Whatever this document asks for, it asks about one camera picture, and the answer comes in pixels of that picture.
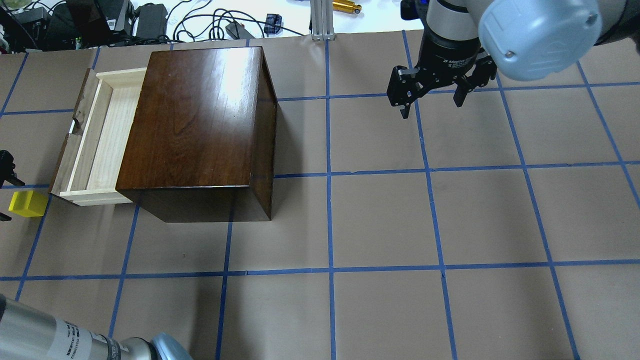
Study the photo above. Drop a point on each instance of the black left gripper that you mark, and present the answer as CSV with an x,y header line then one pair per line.
x,y
6,167

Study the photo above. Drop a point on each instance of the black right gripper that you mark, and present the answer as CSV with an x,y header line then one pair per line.
x,y
448,57

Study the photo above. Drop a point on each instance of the light wood drawer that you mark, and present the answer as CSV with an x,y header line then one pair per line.
x,y
91,155

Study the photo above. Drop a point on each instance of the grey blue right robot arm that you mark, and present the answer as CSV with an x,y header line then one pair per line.
x,y
529,39

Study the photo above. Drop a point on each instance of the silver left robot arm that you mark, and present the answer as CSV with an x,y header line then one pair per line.
x,y
29,334

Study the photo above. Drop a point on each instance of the yellow block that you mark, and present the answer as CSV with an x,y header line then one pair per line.
x,y
28,204

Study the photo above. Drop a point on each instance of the dark wooden drawer cabinet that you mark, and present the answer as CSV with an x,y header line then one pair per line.
x,y
201,146

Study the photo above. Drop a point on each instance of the gold cylindrical part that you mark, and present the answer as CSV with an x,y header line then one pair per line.
x,y
346,6

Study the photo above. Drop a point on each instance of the black electronics pile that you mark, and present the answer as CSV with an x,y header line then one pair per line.
x,y
33,25

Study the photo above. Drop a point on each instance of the small blue black connector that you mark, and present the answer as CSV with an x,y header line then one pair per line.
x,y
272,24

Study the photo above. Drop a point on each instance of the black power adapter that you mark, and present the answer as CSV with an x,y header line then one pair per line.
x,y
151,20

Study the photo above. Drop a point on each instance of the aluminium extrusion post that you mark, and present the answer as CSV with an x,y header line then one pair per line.
x,y
322,24

